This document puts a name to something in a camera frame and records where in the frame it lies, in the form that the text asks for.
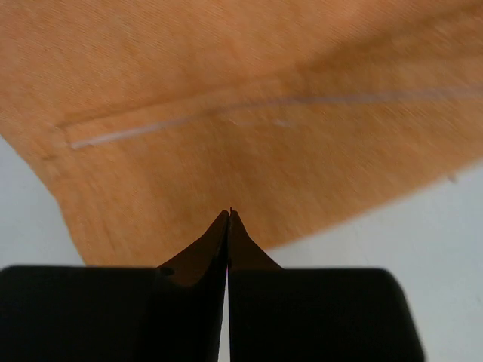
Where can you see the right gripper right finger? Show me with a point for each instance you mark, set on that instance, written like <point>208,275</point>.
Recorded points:
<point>313,314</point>

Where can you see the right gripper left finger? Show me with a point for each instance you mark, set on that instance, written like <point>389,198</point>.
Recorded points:
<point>172,312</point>

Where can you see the orange cloth napkin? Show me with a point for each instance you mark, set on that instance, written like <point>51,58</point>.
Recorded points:
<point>145,119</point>

